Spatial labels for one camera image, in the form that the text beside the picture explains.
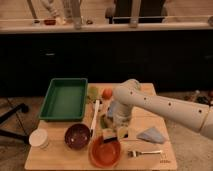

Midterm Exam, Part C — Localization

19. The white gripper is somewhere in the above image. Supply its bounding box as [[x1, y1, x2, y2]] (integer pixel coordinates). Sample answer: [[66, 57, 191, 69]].
[[102, 106, 132, 140]]

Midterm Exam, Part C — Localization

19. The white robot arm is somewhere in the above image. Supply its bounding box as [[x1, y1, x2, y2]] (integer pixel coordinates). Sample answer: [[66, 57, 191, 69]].
[[107, 79, 213, 140]]

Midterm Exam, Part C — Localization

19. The red bowl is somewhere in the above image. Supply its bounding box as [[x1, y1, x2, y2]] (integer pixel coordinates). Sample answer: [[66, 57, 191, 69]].
[[88, 136, 121, 168]]

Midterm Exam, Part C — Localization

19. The purple bowl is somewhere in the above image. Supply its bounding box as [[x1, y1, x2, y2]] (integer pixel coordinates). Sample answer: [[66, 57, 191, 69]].
[[64, 123, 90, 150]]

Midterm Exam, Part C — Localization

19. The green pepper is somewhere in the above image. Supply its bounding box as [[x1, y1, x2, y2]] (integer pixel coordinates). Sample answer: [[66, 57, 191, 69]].
[[100, 115, 113, 132]]

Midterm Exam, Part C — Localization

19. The blue sponge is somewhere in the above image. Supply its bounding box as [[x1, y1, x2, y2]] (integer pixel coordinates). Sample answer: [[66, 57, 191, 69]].
[[107, 101, 115, 119]]

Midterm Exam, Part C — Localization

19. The silver fork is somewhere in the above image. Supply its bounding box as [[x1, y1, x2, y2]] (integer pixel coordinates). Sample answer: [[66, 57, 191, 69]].
[[127, 150, 163, 157]]

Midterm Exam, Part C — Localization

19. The blue folded cloth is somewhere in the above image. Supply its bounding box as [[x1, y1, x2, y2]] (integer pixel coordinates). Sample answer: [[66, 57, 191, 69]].
[[136, 127, 166, 144]]

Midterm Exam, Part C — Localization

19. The orange tomato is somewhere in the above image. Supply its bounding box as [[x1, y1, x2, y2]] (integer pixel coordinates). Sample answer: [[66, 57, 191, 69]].
[[102, 88, 112, 100]]

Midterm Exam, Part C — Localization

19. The green lettuce toy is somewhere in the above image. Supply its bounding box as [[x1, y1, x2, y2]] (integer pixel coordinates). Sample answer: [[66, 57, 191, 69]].
[[87, 86, 99, 101]]

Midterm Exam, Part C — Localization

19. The green plastic tray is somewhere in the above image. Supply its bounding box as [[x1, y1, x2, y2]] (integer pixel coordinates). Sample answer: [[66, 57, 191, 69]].
[[39, 78, 88, 121]]

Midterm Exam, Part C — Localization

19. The white cup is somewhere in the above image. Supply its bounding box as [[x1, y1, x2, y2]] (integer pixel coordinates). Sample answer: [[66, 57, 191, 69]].
[[29, 129, 49, 149]]

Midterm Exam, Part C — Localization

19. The black chair base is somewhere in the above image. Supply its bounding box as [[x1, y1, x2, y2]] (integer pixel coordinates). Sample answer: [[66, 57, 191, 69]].
[[0, 103, 29, 144]]

